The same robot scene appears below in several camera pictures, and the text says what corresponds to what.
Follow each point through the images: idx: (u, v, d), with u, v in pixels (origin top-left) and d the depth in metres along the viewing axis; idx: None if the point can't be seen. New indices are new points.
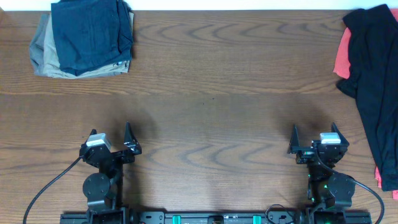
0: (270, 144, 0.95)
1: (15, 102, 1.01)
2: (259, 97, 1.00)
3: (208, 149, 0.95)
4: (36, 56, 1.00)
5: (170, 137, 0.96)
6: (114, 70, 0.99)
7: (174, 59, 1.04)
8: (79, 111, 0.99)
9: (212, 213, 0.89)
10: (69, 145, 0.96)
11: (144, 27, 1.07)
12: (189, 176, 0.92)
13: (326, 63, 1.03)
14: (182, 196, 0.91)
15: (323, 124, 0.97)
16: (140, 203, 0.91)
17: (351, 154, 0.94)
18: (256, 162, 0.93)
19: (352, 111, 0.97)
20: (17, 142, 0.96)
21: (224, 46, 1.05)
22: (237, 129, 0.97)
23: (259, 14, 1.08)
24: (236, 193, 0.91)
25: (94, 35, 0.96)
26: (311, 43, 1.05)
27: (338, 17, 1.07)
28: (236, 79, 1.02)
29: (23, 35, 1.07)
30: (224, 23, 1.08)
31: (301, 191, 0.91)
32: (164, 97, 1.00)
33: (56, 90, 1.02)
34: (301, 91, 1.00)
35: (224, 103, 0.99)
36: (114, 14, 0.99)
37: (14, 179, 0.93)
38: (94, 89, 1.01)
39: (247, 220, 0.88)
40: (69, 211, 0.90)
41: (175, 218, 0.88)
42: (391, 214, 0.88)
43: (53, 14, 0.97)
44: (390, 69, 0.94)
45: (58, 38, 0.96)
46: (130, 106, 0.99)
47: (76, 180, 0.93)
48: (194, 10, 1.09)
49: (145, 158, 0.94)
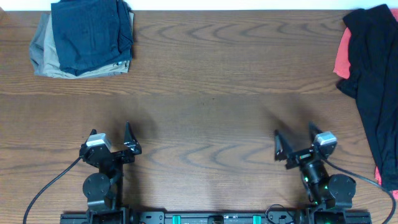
0: (271, 144, 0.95)
1: (15, 102, 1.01)
2: (260, 96, 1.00)
3: (208, 149, 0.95)
4: (35, 56, 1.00)
5: (170, 137, 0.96)
6: (114, 70, 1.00)
7: (174, 59, 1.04)
8: (79, 111, 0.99)
9: (211, 213, 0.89)
10: (69, 145, 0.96)
11: (144, 27, 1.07)
12: (189, 176, 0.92)
13: (326, 63, 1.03)
14: (183, 196, 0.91)
15: (323, 124, 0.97)
16: (140, 203, 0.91)
17: (351, 154, 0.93)
18: (255, 162, 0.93)
19: (352, 112, 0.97)
20: (18, 142, 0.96)
21: (224, 46, 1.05)
22: (237, 129, 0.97)
23: (259, 14, 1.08)
24: (236, 193, 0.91)
25: (94, 35, 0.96)
26: (311, 43, 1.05)
27: (337, 17, 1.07)
28: (236, 79, 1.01)
29: (24, 35, 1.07)
30: (224, 23, 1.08)
31: (301, 191, 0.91)
32: (164, 97, 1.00)
33: (57, 90, 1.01)
34: (301, 91, 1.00)
35: (224, 102, 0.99)
36: (114, 14, 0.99)
37: (15, 180, 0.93)
38: (94, 89, 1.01)
39: (247, 220, 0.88)
40: (69, 212, 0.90)
41: (175, 218, 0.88)
42: (392, 214, 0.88)
43: (53, 13, 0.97)
44: (391, 68, 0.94)
45: (58, 38, 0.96)
46: (130, 106, 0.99)
47: (76, 180, 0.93)
48: (193, 10, 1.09)
49: (145, 158, 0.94)
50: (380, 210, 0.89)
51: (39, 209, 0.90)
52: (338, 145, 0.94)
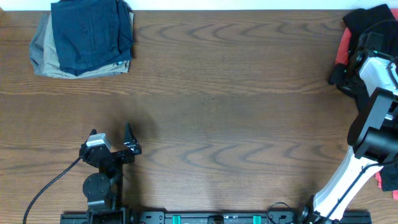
0: (270, 144, 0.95)
1: (16, 102, 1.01)
2: (260, 97, 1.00)
3: (208, 149, 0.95)
4: (35, 56, 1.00)
5: (170, 137, 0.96)
6: (114, 70, 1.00)
7: (174, 59, 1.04)
8: (80, 111, 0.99)
9: (211, 213, 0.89)
10: (70, 145, 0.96)
11: (144, 27, 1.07)
12: (189, 176, 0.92)
13: (325, 64, 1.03)
14: (182, 196, 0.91)
15: (323, 125, 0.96)
16: (142, 195, 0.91)
17: None
18: (256, 162, 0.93)
19: (352, 112, 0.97)
20: (18, 142, 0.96)
21: (224, 46, 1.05)
22: (237, 129, 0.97)
23: (258, 14, 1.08)
24: (236, 193, 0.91)
25: (94, 35, 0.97)
26: (311, 43, 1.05)
27: (337, 18, 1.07)
28: (236, 79, 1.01)
29: (23, 34, 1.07)
30: (224, 23, 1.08)
31: (300, 191, 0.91)
32: (164, 97, 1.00)
33: (57, 89, 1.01)
34: (301, 91, 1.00)
35: (224, 103, 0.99)
36: (114, 14, 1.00)
37: (14, 180, 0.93)
38: (94, 89, 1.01)
39: (247, 220, 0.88)
40: (69, 212, 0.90)
41: (175, 218, 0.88)
42: (392, 214, 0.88)
43: (53, 12, 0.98)
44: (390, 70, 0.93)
45: (58, 38, 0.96)
46: (130, 106, 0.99)
47: (76, 180, 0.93)
48: (193, 10, 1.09)
49: (145, 158, 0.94)
50: (380, 210, 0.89)
51: (38, 209, 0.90)
52: (338, 145, 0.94)
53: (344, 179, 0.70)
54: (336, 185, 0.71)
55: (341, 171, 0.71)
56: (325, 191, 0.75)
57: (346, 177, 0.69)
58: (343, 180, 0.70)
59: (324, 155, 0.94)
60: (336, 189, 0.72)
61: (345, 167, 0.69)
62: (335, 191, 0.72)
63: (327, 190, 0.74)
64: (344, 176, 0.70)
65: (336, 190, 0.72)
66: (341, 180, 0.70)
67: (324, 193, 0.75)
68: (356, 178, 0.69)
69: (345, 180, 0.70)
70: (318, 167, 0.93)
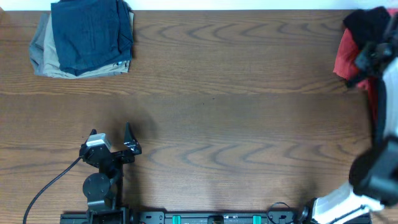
0: (270, 144, 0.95)
1: (16, 102, 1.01)
2: (260, 97, 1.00)
3: (208, 149, 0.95)
4: (35, 56, 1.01)
5: (170, 137, 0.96)
6: (114, 70, 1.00)
7: (174, 59, 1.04)
8: (80, 111, 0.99)
9: (212, 213, 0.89)
10: (70, 145, 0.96)
11: (144, 27, 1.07)
12: (189, 176, 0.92)
13: (326, 64, 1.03)
14: (182, 196, 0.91)
15: (323, 125, 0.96)
16: (142, 195, 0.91)
17: (350, 154, 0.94)
18: (256, 162, 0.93)
19: (352, 112, 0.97)
20: (18, 142, 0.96)
21: (224, 46, 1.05)
22: (237, 129, 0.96)
23: (258, 14, 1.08)
24: (236, 193, 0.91)
25: (95, 35, 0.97)
26: (312, 43, 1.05)
27: (337, 18, 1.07)
28: (236, 79, 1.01)
29: (23, 34, 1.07)
30: (224, 23, 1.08)
31: (301, 191, 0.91)
32: (164, 97, 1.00)
33: (57, 89, 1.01)
34: (301, 91, 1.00)
35: (224, 103, 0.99)
36: (114, 14, 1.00)
37: (15, 180, 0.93)
38: (94, 89, 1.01)
39: (247, 220, 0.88)
40: (69, 212, 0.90)
41: (175, 218, 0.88)
42: (392, 214, 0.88)
43: (53, 13, 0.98)
44: None
45: (58, 38, 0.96)
46: (131, 106, 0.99)
47: (76, 180, 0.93)
48: (193, 10, 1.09)
49: (145, 158, 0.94)
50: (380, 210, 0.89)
51: (38, 209, 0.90)
52: (338, 145, 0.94)
53: (343, 205, 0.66)
54: (336, 206, 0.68)
55: (342, 196, 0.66)
56: (326, 205, 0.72)
57: (344, 205, 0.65)
58: (342, 206, 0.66)
59: (324, 155, 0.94)
60: (335, 210, 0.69)
61: (346, 195, 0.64)
62: (334, 211, 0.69)
63: (328, 204, 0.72)
64: (342, 203, 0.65)
65: (335, 210, 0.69)
66: (340, 204, 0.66)
67: (325, 206, 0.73)
68: (355, 209, 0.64)
69: (344, 206, 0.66)
70: (318, 167, 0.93)
